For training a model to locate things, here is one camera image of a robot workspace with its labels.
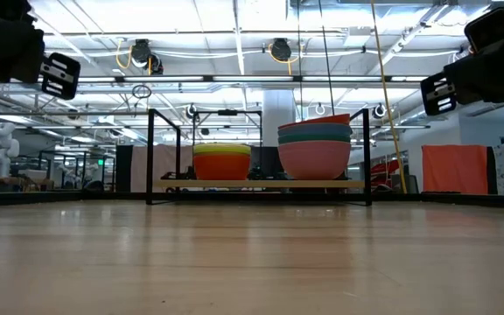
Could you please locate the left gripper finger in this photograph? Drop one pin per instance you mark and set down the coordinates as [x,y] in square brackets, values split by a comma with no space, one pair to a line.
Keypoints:
[60,76]

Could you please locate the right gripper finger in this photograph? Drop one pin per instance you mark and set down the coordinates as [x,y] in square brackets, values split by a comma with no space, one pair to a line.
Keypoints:
[439,94]

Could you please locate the red-orange bowl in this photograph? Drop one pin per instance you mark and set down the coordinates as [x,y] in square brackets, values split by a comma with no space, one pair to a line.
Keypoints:
[331,118]

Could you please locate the grey-blue bowl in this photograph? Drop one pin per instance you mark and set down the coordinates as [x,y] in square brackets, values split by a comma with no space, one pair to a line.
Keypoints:
[314,130]

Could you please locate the teal green bowl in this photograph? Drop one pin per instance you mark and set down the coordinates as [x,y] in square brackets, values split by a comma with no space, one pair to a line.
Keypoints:
[314,138]

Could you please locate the pink bowl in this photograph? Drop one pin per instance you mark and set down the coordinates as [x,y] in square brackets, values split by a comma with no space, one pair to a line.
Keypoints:
[314,162]

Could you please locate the yellow bowl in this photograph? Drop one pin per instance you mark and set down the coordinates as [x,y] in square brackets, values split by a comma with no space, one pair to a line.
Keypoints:
[221,149]

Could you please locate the orange straight-sided bowl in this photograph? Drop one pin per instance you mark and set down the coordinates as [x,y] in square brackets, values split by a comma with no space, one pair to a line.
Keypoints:
[221,168]

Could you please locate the orange cloth panel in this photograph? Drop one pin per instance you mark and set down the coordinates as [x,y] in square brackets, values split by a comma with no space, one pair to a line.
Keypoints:
[453,168]

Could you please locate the red background object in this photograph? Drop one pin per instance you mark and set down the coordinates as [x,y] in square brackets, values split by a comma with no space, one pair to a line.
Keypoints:
[385,168]

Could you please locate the black divider panel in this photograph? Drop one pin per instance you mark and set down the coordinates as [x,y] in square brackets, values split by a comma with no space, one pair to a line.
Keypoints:
[124,168]

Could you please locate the beige divider panel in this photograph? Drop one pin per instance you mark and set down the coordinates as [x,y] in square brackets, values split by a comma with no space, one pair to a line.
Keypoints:
[162,162]

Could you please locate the white building column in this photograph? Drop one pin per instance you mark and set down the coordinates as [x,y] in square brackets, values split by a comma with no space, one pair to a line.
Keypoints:
[278,109]

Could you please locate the long ceiling light bar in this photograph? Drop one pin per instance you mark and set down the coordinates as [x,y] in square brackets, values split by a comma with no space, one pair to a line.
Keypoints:
[256,79]

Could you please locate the silver ventilation duct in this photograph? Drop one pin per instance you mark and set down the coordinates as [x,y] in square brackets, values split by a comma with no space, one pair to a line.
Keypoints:
[414,114]

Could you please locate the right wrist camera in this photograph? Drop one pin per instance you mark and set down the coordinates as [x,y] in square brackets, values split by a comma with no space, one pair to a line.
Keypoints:
[490,30]

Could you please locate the black table edge rail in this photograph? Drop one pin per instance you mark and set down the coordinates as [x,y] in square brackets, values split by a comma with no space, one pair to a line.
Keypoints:
[475,199]

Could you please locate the black background rig frame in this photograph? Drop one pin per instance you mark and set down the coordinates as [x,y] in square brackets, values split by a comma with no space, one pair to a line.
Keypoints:
[227,112]

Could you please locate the black frame wooden shelf rack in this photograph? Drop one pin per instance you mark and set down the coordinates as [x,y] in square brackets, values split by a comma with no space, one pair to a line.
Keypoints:
[256,184]

